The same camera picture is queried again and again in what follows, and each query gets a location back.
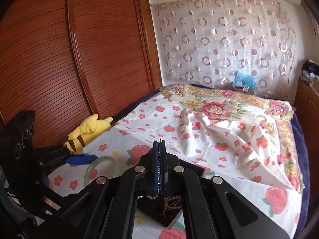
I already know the wooden cabinet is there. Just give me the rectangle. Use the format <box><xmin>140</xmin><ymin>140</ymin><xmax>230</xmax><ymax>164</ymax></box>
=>
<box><xmin>294</xmin><ymin>78</ymin><xmax>319</xmax><ymax>205</ymax></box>

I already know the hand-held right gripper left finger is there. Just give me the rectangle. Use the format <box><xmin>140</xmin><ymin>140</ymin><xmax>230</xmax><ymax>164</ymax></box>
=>
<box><xmin>60</xmin><ymin>141</ymin><xmax>160</xmax><ymax>239</ymax></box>

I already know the circle pattern wall curtain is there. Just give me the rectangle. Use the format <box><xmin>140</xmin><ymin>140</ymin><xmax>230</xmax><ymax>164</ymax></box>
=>
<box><xmin>155</xmin><ymin>0</ymin><xmax>297</xmax><ymax>92</ymax></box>

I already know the small cardboard box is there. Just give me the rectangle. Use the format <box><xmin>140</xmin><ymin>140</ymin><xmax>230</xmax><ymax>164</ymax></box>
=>
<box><xmin>233</xmin><ymin>86</ymin><xmax>256</xmax><ymax>95</ymax></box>

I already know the dark blue mattress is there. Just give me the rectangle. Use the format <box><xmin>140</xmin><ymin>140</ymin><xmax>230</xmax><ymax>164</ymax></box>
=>
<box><xmin>290</xmin><ymin>110</ymin><xmax>312</xmax><ymax>232</ymax></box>

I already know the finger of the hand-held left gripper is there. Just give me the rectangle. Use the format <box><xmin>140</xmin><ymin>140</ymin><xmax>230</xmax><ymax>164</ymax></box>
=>
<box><xmin>35</xmin><ymin>175</ymin><xmax>78</xmax><ymax>216</ymax></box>
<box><xmin>37</xmin><ymin>146</ymin><xmax>98</xmax><ymax>166</ymax></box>

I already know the pearl necklace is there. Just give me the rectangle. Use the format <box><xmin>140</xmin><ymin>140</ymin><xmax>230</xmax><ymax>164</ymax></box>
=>
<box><xmin>159</xmin><ymin>196</ymin><xmax>182</xmax><ymax>219</ymax></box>

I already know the wooden slatted wardrobe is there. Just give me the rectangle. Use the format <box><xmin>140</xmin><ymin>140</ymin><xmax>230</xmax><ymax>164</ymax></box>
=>
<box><xmin>0</xmin><ymin>0</ymin><xmax>162</xmax><ymax>160</ymax></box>

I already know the strawberry print bed sheet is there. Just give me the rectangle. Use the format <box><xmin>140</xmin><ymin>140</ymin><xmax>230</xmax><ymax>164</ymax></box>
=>
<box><xmin>47</xmin><ymin>97</ymin><xmax>303</xmax><ymax>239</ymax></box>

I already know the pale green jade bangle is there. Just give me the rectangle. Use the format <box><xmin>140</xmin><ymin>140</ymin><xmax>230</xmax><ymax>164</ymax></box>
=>
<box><xmin>84</xmin><ymin>156</ymin><xmax>120</xmax><ymax>185</ymax></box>

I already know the blue plastic bag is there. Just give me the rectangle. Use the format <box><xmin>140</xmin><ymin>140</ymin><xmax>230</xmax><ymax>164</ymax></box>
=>
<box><xmin>232</xmin><ymin>70</ymin><xmax>258</xmax><ymax>89</ymax></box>

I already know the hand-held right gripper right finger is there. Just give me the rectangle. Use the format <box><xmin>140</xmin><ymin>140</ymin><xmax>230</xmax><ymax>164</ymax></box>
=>
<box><xmin>160</xmin><ymin>141</ymin><xmax>291</xmax><ymax>239</ymax></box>

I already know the black jewelry box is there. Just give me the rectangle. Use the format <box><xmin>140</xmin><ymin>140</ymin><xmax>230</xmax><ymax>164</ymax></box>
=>
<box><xmin>136</xmin><ymin>195</ymin><xmax>183</xmax><ymax>229</ymax></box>

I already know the pile of dark clothes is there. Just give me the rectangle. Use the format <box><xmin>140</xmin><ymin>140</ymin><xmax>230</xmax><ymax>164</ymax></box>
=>
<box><xmin>301</xmin><ymin>59</ymin><xmax>319</xmax><ymax>85</ymax></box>

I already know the yellow plush toy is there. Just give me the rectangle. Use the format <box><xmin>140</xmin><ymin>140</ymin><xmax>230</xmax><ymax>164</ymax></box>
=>
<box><xmin>63</xmin><ymin>114</ymin><xmax>114</xmax><ymax>153</ymax></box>

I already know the floral blanket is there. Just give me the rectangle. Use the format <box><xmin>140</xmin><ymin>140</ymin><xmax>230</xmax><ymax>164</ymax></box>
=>
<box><xmin>159</xmin><ymin>83</ymin><xmax>306</xmax><ymax>192</ymax></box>

